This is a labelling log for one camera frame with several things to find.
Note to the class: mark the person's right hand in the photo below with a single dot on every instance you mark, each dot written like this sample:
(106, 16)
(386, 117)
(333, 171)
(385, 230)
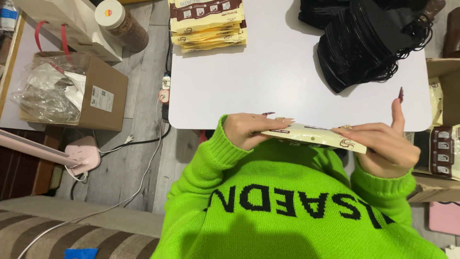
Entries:
(388, 151)

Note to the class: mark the person's left hand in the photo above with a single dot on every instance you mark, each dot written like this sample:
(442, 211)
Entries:
(240, 129)

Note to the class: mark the person's left fingers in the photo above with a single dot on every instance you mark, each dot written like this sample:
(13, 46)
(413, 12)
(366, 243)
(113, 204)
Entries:
(273, 121)

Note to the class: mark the cream mask packet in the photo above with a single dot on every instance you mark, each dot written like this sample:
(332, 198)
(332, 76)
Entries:
(316, 136)

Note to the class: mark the green knit sweater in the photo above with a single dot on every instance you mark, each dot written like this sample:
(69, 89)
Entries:
(287, 216)

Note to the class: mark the white power strip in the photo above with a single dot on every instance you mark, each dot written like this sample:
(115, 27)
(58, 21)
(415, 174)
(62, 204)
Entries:
(165, 94)

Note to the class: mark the stack of cream brown packets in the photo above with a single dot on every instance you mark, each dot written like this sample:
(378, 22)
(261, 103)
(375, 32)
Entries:
(208, 21)

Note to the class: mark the pile of black face masks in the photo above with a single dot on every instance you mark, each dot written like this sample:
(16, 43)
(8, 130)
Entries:
(363, 39)

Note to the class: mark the white plug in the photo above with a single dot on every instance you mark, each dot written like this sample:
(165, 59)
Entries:
(129, 139)

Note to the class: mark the cardboard box with plastic bags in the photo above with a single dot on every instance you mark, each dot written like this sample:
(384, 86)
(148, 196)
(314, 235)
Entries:
(104, 97)

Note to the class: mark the open cardboard carton with packets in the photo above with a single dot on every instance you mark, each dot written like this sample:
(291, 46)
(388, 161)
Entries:
(442, 158)

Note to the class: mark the clear jar with white lid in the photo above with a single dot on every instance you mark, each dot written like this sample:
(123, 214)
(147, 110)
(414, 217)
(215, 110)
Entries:
(125, 25)

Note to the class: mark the pink desk lamp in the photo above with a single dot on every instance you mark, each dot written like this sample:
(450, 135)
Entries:
(81, 154)

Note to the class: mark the pink flat case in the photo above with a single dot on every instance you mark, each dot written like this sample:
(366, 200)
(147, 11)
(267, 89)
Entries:
(445, 217)

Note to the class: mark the brown leather bag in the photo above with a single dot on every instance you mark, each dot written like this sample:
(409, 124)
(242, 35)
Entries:
(452, 34)

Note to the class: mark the striped beige sofa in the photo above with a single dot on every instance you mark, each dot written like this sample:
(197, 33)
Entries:
(72, 230)

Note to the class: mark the blue tape piece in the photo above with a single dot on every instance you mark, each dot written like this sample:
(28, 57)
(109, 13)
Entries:
(81, 253)

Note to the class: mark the dark wooden cabinet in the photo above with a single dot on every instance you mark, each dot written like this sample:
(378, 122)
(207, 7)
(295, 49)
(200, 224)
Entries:
(25, 176)

